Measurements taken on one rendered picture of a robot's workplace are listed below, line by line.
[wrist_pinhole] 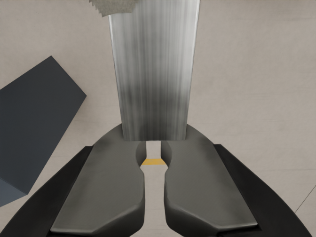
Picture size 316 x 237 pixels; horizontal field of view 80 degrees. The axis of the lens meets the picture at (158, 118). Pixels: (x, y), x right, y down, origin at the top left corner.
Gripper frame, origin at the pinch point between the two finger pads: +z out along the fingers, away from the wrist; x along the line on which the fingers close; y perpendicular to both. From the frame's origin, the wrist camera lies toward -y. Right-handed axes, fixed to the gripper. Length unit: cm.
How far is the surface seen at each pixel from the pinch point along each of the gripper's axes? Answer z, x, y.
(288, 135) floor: 85, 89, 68
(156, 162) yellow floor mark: 86, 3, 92
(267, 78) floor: 84, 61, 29
